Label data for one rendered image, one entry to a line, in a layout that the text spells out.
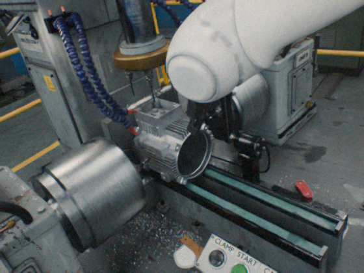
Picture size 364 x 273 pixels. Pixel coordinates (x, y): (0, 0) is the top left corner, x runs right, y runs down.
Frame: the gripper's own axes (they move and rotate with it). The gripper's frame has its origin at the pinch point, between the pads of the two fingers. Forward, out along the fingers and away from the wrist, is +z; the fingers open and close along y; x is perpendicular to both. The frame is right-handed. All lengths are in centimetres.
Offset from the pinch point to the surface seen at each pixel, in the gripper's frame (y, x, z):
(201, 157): -10.9, 0.9, 24.6
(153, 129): -0.7, -13.3, 16.6
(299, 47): -66, -4, 4
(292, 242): 0.3, 35.5, 8.7
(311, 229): -9.0, 37.7, 11.9
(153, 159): 3.2, -7.3, 22.8
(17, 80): -98, -386, 345
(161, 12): -444, -409, 330
